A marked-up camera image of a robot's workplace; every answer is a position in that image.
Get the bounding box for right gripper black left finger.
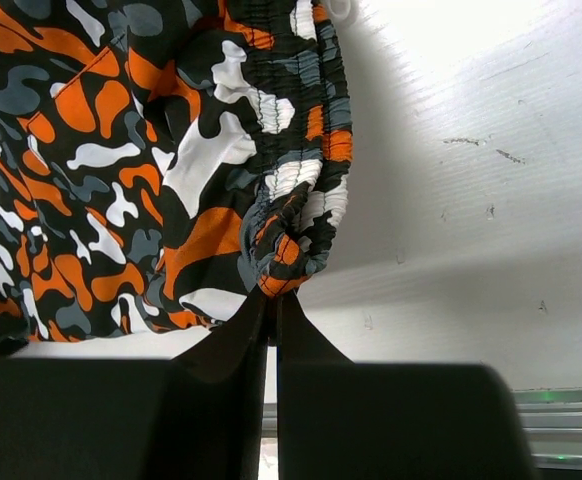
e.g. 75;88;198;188
0;291;267;479

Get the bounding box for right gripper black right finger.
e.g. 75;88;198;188
277;293;538;479

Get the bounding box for camouflage orange black shorts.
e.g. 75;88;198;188
0;1;352;342

